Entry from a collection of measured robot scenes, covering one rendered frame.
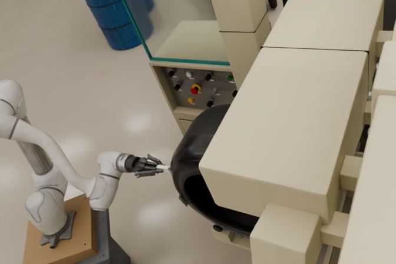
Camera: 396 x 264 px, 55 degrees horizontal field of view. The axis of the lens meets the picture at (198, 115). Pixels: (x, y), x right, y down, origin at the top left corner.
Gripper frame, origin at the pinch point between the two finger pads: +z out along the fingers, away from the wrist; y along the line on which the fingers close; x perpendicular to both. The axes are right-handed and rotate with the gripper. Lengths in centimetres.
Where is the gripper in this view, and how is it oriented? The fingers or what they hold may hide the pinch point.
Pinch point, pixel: (164, 168)
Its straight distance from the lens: 168.0
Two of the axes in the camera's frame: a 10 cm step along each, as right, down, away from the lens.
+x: 4.0, 7.0, 5.9
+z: 8.1, 0.3, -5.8
